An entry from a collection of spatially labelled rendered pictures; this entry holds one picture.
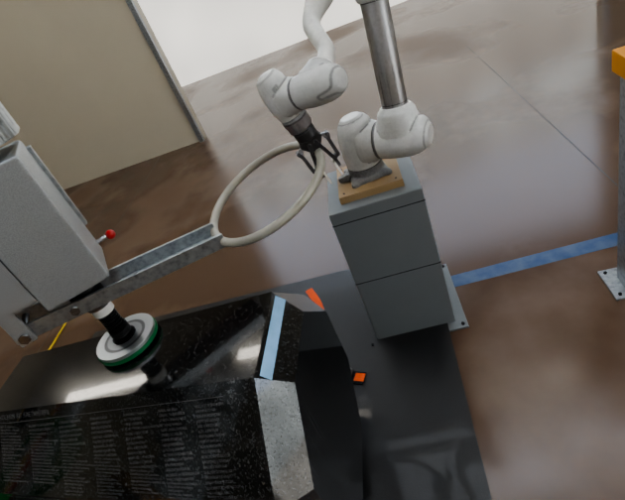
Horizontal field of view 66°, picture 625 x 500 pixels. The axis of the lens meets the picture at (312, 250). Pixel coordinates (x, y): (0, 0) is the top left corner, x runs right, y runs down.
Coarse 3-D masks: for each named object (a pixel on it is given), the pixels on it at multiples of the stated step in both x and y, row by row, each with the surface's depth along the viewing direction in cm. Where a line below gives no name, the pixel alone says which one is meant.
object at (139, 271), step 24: (192, 240) 168; (216, 240) 160; (120, 264) 160; (144, 264) 163; (168, 264) 155; (120, 288) 151; (24, 312) 151; (48, 312) 154; (72, 312) 146; (24, 336) 139
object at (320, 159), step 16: (288, 144) 178; (256, 160) 185; (320, 160) 157; (240, 176) 185; (320, 176) 153; (224, 192) 182; (304, 192) 150; (272, 224) 148; (224, 240) 159; (240, 240) 153; (256, 240) 151
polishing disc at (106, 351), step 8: (128, 320) 170; (136, 320) 169; (144, 320) 167; (152, 320) 165; (136, 328) 165; (144, 328) 163; (152, 328) 162; (104, 336) 168; (136, 336) 161; (144, 336) 159; (104, 344) 164; (112, 344) 162; (128, 344) 159; (136, 344) 157; (96, 352) 162; (104, 352) 160; (112, 352) 159; (120, 352) 157; (128, 352) 156; (104, 360) 157; (112, 360) 156
